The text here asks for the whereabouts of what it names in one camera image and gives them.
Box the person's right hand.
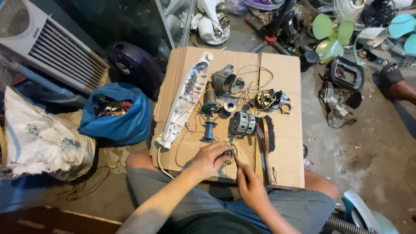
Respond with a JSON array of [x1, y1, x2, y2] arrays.
[[236, 161, 271, 212]]

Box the person's left hand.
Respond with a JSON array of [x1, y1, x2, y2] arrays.
[[188, 141, 235, 182]]

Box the small round metal bearing bracket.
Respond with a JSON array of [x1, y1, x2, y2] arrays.
[[222, 141, 239, 165]]

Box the blue thread spool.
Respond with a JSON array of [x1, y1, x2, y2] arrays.
[[202, 121, 218, 141]]

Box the grey denim shorts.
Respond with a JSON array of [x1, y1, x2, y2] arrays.
[[126, 168, 336, 234]]

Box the grey cylindrical motor stator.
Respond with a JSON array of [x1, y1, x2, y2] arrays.
[[230, 111, 257, 137]]

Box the copper rotor with teal fan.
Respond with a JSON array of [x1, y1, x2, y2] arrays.
[[200, 81, 223, 118]]

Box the wooden brush with black bristles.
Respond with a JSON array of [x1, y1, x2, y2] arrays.
[[259, 116, 276, 185]]

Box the long white appliance housing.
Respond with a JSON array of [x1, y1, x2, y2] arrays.
[[155, 51, 215, 150]]

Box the person's left knee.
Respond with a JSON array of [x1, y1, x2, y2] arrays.
[[125, 151, 160, 172]]

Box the person's knee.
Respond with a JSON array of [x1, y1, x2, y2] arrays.
[[304, 170, 340, 201], [125, 151, 160, 172]]

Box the person's right knee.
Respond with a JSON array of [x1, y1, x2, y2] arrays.
[[304, 170, 340, 201]]

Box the grey plastic motor housing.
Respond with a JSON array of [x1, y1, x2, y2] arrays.
[[211, 64, 245, 97]]

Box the blue plastic bag of scraps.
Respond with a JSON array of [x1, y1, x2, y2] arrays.
[[77, 82, 153, 146]]

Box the brown cardboard sheet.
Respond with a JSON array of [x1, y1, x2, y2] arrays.
[[149, 46, 305, 189]]

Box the teal and white fan base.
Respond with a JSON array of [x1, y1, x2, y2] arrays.
[[341, 190, 400, 234]]

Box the dark blue vacuum cleaner body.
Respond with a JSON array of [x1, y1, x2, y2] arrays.
[[105, 41, 165, 100]]

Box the heap of dirty rags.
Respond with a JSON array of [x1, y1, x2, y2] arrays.
[[318, 72, 363, 129]]

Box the heap of white fan parts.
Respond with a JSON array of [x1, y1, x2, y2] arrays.
[[190, 0, 232, 46]]

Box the black cylindrical cap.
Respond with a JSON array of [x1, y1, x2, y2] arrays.
[[299, 49, 321, 73]]

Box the black and red vacuum pipe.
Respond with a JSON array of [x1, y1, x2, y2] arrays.
[[244, 0, 301, 56]]

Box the green fan blade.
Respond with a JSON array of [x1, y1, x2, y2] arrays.
[[312, 13, 356, 65]]

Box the worn white woven sack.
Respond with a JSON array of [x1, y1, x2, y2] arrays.
[[0, 86, 97, 182]]

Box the purple fan grille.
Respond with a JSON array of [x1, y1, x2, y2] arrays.
[[240, 0, 285, 11]]

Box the black sandal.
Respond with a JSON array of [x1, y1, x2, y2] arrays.
[[379, 62, 405, 91]]

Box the blue grey metal pipe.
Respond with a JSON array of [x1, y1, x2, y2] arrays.
[[0, 53, 88, 105]]

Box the white air cooler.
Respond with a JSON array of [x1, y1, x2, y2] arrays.
[[0, 0, 111, 96]]

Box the white fan grille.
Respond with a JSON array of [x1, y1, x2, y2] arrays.
[[333, 0, 367, 21]]

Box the teal fan blade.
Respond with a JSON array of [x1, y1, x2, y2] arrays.
[[388, 14, 416, 55]]

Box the thin red wires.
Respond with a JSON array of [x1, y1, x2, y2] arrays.
[[185, 93, 203, 135]]

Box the white power cord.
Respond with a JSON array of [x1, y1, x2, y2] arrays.
[[157, 146, 175, 179]]

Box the solder wire spool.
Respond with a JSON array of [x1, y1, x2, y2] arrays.
[[223, 98, 239, 116]]

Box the metal motor frame with windings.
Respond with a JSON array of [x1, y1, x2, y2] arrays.
[[248, 88, 292, 115]]

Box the grey ribbed hose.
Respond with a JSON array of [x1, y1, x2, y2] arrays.
[[326, 216, 379, 234]]

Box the grey looped wires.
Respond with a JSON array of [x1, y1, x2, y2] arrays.
[[236, 64, 274, 95]]

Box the glass door with metal frame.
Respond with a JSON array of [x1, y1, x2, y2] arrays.
[[153, 0, 197, 50]]

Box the black plastic frame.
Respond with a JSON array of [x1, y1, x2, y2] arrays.
[[330, 55, 365, 92]]

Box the heap of black cables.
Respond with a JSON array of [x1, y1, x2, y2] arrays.
[[360, 0, 399, 28]]

